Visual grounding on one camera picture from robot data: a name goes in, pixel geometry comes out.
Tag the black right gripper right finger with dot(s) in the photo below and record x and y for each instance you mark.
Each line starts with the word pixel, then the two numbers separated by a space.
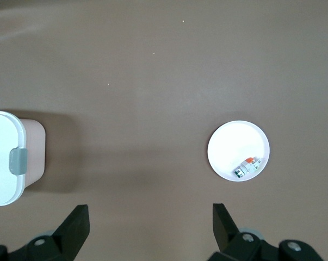
pixel 226 233

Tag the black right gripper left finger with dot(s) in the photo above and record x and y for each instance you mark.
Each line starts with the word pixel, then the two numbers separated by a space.
pixel 71 231

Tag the grey box latch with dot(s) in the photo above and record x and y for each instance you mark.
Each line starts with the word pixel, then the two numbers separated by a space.
pixel 18 161

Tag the pink box with white lid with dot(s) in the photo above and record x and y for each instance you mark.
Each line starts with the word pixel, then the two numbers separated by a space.
pixel 3 136

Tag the white round plate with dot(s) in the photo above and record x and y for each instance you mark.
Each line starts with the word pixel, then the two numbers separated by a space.
pixel 234 141

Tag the white green-capped switch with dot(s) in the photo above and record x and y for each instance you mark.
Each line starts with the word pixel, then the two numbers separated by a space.
pixel 245 168

